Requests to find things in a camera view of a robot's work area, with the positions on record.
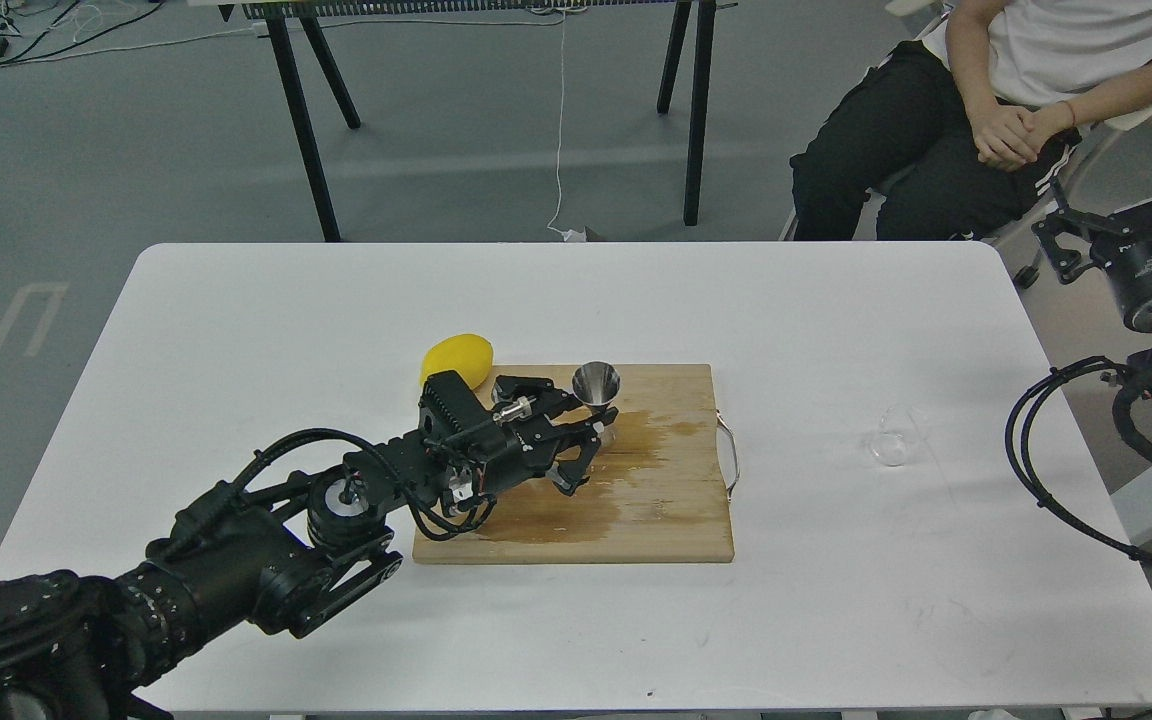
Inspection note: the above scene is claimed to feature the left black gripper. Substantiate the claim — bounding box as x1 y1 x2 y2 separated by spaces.
419 372 605 518

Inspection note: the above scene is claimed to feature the steel jigger measuring cup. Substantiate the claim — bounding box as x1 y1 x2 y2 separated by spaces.
571 361 621 447

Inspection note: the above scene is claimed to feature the clear glass cup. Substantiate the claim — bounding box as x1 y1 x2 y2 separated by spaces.
864 404 931 468

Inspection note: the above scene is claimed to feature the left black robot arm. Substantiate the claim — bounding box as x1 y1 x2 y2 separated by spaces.
0 363 620 719

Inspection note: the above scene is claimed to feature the white chair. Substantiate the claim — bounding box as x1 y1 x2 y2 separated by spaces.
884 1 1152 291

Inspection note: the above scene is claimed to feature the yellow lemon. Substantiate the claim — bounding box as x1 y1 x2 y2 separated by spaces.
419 333 495 389

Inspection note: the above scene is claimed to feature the wooden cutting board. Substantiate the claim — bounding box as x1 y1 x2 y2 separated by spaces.
414 364 735 564

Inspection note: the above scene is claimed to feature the seated person white shirt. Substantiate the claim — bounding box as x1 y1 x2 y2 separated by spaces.
790 1 1152 241

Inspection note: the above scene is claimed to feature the black trestle table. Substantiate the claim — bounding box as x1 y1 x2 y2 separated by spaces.
218 0 740 243

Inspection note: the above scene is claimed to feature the white hanging cable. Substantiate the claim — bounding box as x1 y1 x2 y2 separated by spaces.
546 10 589 243

